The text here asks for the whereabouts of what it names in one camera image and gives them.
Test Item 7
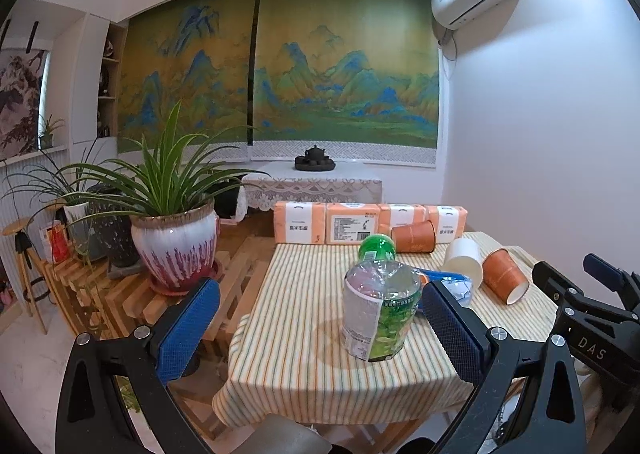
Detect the dark speckled flowerpot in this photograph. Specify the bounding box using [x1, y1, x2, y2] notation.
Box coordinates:
[87, 184, 142, 269]

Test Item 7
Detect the wooden stool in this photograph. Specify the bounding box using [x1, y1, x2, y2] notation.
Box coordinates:
[1, 216, 51, 335]

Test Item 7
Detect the white paper cup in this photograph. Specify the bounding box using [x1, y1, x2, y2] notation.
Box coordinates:
[442, 237, 485, 287]

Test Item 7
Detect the wide landscape painting blind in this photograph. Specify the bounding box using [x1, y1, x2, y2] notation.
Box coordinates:
[247, 0, 443, 167]

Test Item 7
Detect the thin grass plant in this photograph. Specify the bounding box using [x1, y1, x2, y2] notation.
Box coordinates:
[2, 134, 101, 215]

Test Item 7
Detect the orange paper cup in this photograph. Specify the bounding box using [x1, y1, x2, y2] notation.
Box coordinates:
[390, 220, 438, 255]
[481, 246, 530, 305]

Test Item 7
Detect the black box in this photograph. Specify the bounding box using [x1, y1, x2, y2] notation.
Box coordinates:
[205, 179, 246, 222]

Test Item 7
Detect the table with lace cloth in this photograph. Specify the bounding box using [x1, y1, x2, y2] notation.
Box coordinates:
[235, 161, 383, 225]

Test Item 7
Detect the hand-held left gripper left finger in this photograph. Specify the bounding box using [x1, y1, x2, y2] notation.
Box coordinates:
[55, 276, 223, 454]

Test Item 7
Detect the narrow landscape painting blind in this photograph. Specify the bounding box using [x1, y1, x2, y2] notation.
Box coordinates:
[117, 0, 261, 162]

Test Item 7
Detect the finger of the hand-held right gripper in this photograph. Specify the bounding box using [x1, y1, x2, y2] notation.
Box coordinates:
[582, 253, 640, 308]
[531, 260, 584, 311]

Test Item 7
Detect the wooden slatted rack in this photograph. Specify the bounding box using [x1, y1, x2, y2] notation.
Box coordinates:
[37, 224, 281, 435]

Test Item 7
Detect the spider plant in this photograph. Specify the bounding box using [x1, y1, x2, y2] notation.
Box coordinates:
[50, 101, 271, 235]

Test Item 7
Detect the green plastic bottle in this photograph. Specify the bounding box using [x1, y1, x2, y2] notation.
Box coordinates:
[358, 234, 398, 262]

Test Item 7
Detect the crushed clear plastic bottle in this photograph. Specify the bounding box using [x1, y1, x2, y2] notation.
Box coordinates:
[341, 259, 423, 364]

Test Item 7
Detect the plain white flowerpot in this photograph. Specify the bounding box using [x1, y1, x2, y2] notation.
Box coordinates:
[62, 201, 104, 259]

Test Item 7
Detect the striped tablecloth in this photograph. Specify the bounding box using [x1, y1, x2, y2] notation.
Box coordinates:
[212, 231, 566, 427]

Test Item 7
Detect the clear bottle with blue label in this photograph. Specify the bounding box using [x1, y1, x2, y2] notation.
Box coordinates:
[415, 268, 475, 307]

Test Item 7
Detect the air conditioner cable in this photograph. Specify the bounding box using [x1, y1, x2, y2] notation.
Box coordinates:
[437, 28, 459, 62]

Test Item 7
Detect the wall shelf niche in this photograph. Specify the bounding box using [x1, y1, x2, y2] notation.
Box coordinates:
[95, 24, 128, 139]

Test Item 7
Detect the red and white bag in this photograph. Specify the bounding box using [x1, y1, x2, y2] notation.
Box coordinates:
[40, 221, 71, 265]

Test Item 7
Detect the ink painting wall scroll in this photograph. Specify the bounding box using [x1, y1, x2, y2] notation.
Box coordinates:
[0, 48, 48, 162]

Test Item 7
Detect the white and purple flowerpot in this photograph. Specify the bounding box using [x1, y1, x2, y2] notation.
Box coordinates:
[131, 201, 221, 292]

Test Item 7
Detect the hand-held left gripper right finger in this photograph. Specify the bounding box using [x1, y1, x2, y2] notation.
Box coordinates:
[422, 279, 588, 454]

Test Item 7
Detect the small potted plant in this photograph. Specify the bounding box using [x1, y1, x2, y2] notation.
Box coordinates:
[39, 114, 66, 151]

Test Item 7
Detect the orange tissue pack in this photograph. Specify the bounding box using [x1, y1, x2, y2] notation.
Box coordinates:
[425, 205, 468, 241]
[273, 201, 328, 245]
[325, 202, 381, 245]
[377, 204, 428, 235]

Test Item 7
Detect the dark tea tray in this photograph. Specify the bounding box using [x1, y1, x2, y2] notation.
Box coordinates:
[294, 156, 337, 173]

